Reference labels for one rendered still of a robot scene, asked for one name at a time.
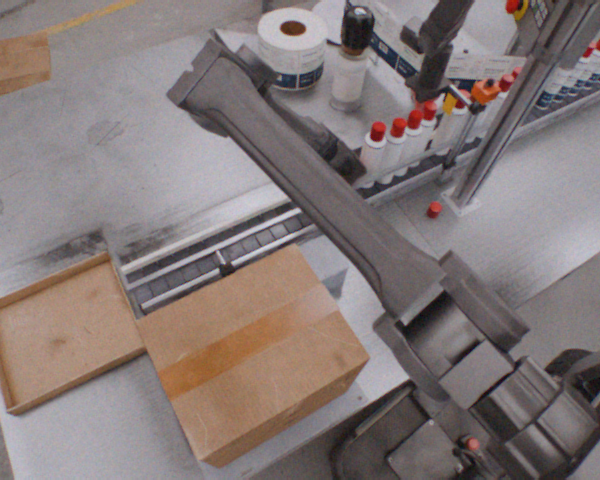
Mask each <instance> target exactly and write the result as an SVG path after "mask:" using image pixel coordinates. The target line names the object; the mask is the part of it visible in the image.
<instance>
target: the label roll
mask: <svg viewBox="0 0 600 480"><path fill-rule="evenodd" d="M258 32H259V43H258V56H259V57H260V58H261V59H263V61H264V62H265V63H266V64H268V65H270V66H271V67H272V68H273V69H274V70H275V71H277V73H278V74H279V75H280V77H279V78H278V79H277V80H276V81H275V83H273V84H272V85H271V86H273V87H276V88H279V89H282V90H288V91H298V90H303V89H307V88H309V87H311V86H314V85H316V84H317V83H318V82H319V81H320V80H321V78H322V76H323V70H324V62H325V53H326V44H327V35H328V27H327V25H326V23H325V21H324V20H323V19H322V18H321V17H320V16H317V15H316V14H314V13H312V12H310V11H307V10H303V9H298V8H282V9H277V10H274V11H272V12H270V13H268V14H266V15H265V16H264V17H263V18H262V19H261V20H260V22H259V26H258Z"/></svg>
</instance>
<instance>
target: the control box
mask: <svg viewBox="0 0 600 480"><path fill-rule="evenodd" d="M531 1H532V0H524V2H523V6H522V9H521V10H520V11H516V12H515V13H513V16H514V19H515V23H516V27H517V31H518V34H519V38H520V41H521V43H522V45H523V48H524V52H525V56H526V59H527V58H528V56H529V55H530V53H532V52H533V50H534V48H535V47H536V45H537V43H538V41H537V40H538V39H539V35H540V34H541V33H542V31H543V29H544V28H545V26H546V24H547V22H548V19H549V18H550V17H551V15H552V13H553V11H554V10H555V8H556V5H557V4H558V2H559V0H555V1H554V3H552V0H546V3H547V6H548V9H549V12H550V13H549V14H548V16H547V17H546V20H545V22H544V24H543V26H542V27H541V29H540V31H539V32H538V29H537V26H536V23H535V19H534V16H533V13H532V10H531V7H530V3H531ZM598 2H599V4H598V5H597V7H596V8H595V9H594V11H593V13H592V14H591V16H590V17H589V19H588V20H587V22H586V23H585V25H584V27H583V28H582V30H581V31H580V33H579V34H578V36H577V37H576V40H575V41H574V42H573V44H572V45H571V47H570V48H569V49H568V50H567V52H566V54H565V55H564V57H562V59H561V62H560V64H559V65H558V67H559V68H569V69H574V68H575V66H576V64H577V63H578V61H579V60H580V59H581V57H582V56H583V54H584V52H585V51H586V50H587V48H588V47H589V45H590V44H591V43H592V41H593V38H594V37H595V36H596V34H598V32H599V31H600V0H599V1H598Z"/></svg>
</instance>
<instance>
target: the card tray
mask: <svg viewBox="0 0 600 480"><path fill-rule="evenodd" d="M136 321H137V320H136V318H135V314H134V312H133V309H132V307H131V305H130V302H129V300H128V297H127V295H126V293H125V290H124V288H123V285H122V283H121V281H120V278H119V276H118V273H117V271H116V268H115V265H114V263H113V260H112V258H111V257H110V255H109V254H108V252H107V251H104V252H101V253H99V254H97V255H94V256H92V257H89V258H87V259H85V260H83V261H81V262H79V263H76V264H74V265H71V266H69V267H67V268H64V269H63V270H61V271H58V272H56V273H53V274H51V275H49V276H46V277H45V278H42V279H40V280H38V281H35V282H33V283H31V284H29V285H27V286H24V287H22V288H20V289H17V290H16V291H13V292H11V293H9V294H7V293H6V294H5V295H3V296H0V395H1V400H2V404H3V408H4V412H5V413H6V414H10V415H13V416H16V415H18V414H19V413H21V412H22V413H23V412H25V411H27V410H29V409H30V408H32V407H34V406H36V405H38V404H40V403H43V402H45V401H47V400H49V399H51V398H53V397H55V396H56V395H58V394H60V393H62V392H64V391H65V392H66V391H68V390H70V389H71V388H73V387H75V386H77V385H79V384H81V383H83V382H85V381H87V380H88V379H92V378H94V377H96V376H98V375H100V374H102V373H104V372H106V371H108V370H109V369H111V368H113V367H115V366H117V365H119V364H121V363H125V362H127V361H129V360H131V359H133V358H135V357H137V356H139V355H140V354H142V353H144V352H146V351H147V348H146V346H145V344H144V341H143V339H142V337H141V334H140V332H139V330H138V327H137V325H136Z"/></svg>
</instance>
